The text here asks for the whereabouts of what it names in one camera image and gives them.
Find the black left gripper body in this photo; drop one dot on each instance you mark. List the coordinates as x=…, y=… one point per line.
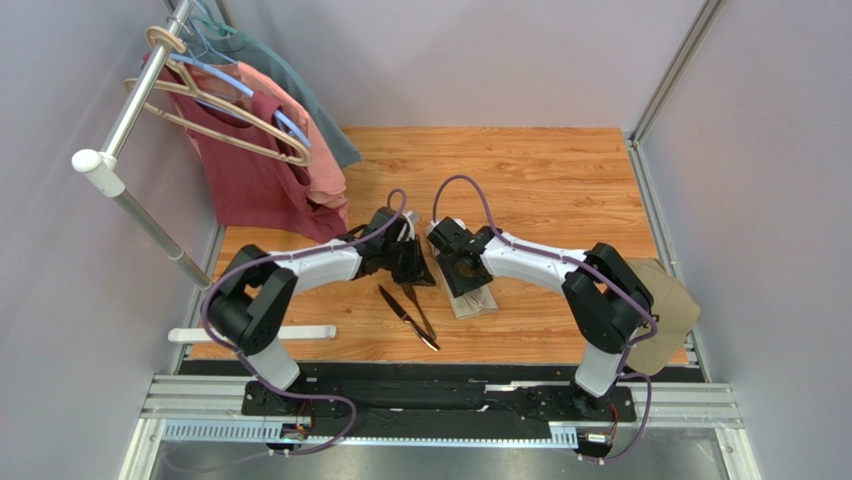
x=403, y=259

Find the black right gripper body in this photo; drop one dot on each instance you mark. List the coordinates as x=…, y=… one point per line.
x=462, y=267

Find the silver fork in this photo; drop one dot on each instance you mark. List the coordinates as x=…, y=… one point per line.
x=410, y=293

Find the beige cloth napkin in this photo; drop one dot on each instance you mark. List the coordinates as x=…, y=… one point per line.
x=471, y=304

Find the silver table knife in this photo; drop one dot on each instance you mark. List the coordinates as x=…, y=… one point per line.
x=406, y=318

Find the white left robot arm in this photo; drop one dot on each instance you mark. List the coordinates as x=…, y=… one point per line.
x=244, y=310

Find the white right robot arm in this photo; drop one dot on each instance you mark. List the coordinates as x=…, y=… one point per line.
x=608, y=301

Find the salmon pink t-shirt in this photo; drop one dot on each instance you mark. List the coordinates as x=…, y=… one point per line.
x=327, y=181

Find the blue plastic hanger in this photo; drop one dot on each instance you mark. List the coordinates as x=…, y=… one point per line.
x=281, y=120

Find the beige baseball cap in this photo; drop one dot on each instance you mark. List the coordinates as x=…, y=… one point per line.
x=674, y=310

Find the teal green shirt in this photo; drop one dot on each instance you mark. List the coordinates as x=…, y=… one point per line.
x=243, y=47

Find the metal clothes rack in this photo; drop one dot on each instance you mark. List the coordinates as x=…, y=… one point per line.
x=124, y=290

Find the beige wooden hanger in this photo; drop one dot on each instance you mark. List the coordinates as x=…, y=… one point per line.
x=187, y=87

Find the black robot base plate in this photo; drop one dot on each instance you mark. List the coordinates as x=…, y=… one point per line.
x=541, y=402

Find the aluminium frame rail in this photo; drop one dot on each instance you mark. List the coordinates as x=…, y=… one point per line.
x=212, y=419

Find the green wire hanger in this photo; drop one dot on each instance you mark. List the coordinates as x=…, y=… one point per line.
x=216, y=29

